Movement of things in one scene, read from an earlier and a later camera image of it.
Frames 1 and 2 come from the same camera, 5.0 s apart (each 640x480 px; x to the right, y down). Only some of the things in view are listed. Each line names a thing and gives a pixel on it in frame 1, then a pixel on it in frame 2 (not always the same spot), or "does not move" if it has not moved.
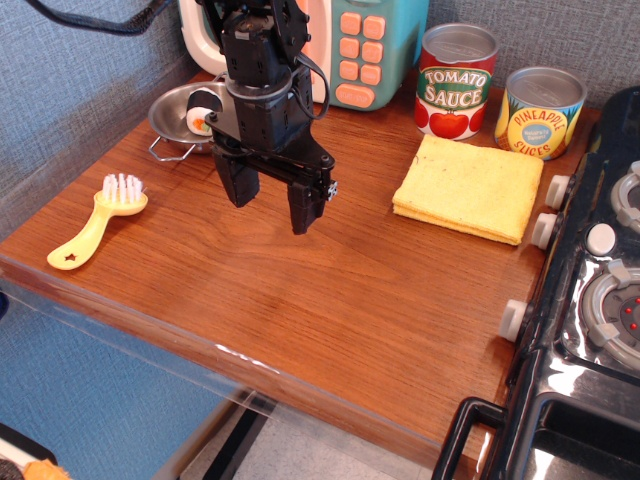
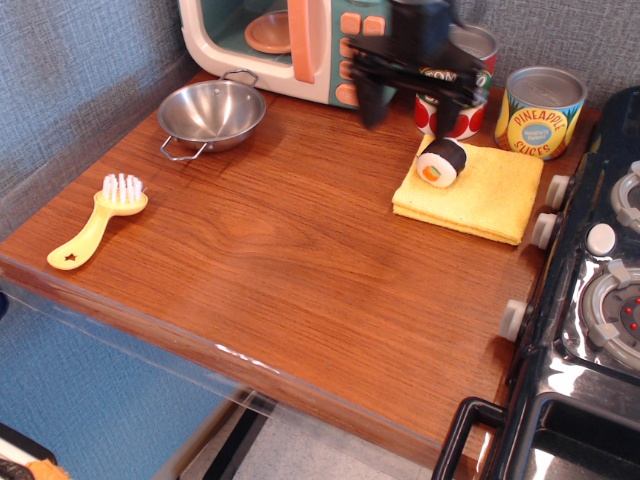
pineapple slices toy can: x=540 y=112 does not move
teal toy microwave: x=364 y=55 does not move
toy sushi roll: x=200 y=103 -> x=441 y=162
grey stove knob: x=512 y=319 does not move
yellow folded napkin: x=486 y=191 does not move
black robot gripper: x=272 y=126 -> x=419 y=50
